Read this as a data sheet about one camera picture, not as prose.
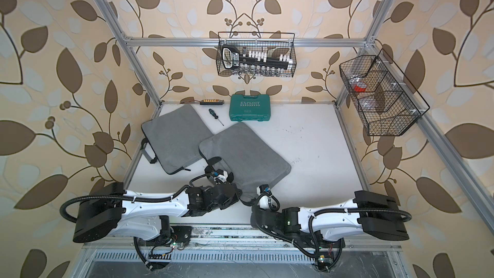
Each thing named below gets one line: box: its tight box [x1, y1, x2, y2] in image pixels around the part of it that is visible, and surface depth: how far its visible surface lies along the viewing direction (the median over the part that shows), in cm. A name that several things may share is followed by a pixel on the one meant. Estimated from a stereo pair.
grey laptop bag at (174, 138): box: [140, 104, 215, 175], surface depth 101 cm
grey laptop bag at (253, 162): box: [199, 122, 292, 203], surface depth 93 cm
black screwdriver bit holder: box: [199, 99, 225, 105], surface depth 122 cm
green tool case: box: [228, 93, 271, 122], surface depth 115 cm
